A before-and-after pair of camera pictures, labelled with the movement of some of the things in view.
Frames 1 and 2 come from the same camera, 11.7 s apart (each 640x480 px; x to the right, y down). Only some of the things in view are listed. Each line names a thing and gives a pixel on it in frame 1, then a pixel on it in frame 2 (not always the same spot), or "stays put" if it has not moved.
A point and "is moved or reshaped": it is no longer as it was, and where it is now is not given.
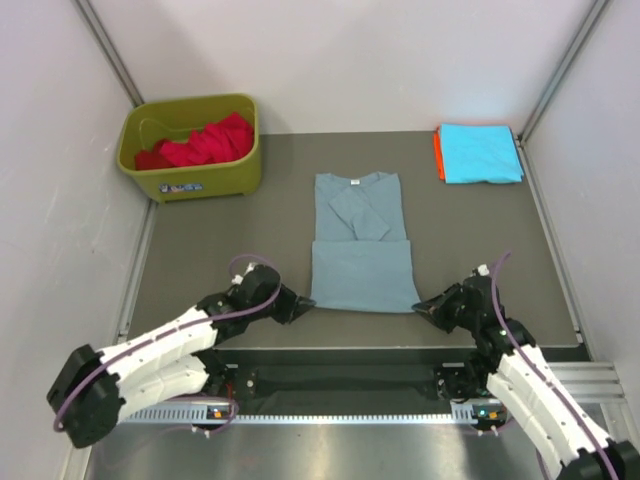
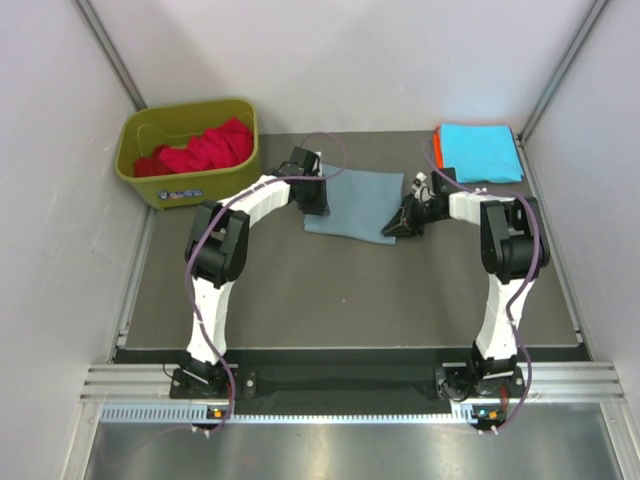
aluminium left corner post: (92, 22) stays put
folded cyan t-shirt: (480, 152) stays put
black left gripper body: (284, 306) to (313, 199)
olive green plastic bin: (194, 148) stays put
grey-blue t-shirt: (361, 259) is moved or reshaped
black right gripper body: (456, 312) to (421, 213)
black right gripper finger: (433, 306) to (398, 225)
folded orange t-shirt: (439, 155) stays put
